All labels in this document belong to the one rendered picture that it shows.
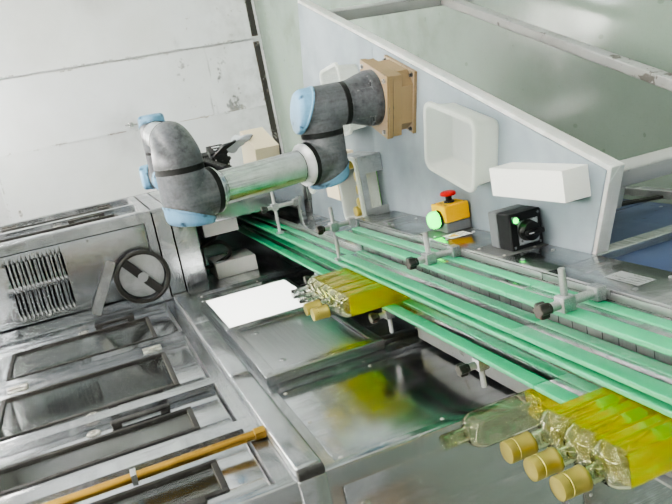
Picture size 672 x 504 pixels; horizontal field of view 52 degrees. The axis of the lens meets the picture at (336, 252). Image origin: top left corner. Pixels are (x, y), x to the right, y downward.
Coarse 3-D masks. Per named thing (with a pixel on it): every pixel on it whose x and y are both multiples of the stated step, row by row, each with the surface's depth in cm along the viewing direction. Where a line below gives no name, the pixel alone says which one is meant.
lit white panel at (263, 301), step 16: (256, 288) 264; (272, 288) 260; (288, 288) 256; (224, 304) 251; (240, 304) 247; (256, 304) 243; (272, 304) 240; (288, 304) 236; (224, 320) 232; (240, 320) 229
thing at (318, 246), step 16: (256, 224) 303; (272, 224) 298; (288, 240) 260; (304, 240) 254; (320, 240) 247; (336, 256) 219; (368, 272) 194; (400, 288) 174; (432, 304) 158; (464, 320) 146; (496, 336) 135; (512, 336) 132; (544, 352) 122; (576, 368) 114; (608, 384) 107; (624, 384) 106; (640, 400) 101; (656, 400) 100
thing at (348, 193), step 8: (352, 160) 214; (352, 168) 231; (352, 176) 231; (344, 184) 231; (352, 184) 232; (360, 184) 216; (344, 192) 231; (352, 192) 232; (360, 192) 216; (344, 200) 232; (352, 200) 233; (360, 200) 217; (344, 208) 232; (352, 208) 233; (352, 216) 233; (360, 216) 231
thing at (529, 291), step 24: (360, 240) 192; (384, 240) 188; (432, 264) 155; (456, 264) 153; (480, 264) 148; (504, 288) 130; (528, 288) 129; (552, 288) 126; (576, 312) 112; (600, 312) 111; (624, 312) 109; (624, 336) 101; (648, 336) 99
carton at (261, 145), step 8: (256, 128) 221; (256, 136) 216; (264, 136) 215; (248, 144) 213; (256, 144) 211; (264, 144) 210; (272, 144) 210; (248, 152) 216; (256, 152) 208; (264, 152) 209; (272, 152) 210; (248, 160) 219; (256, 160) 209
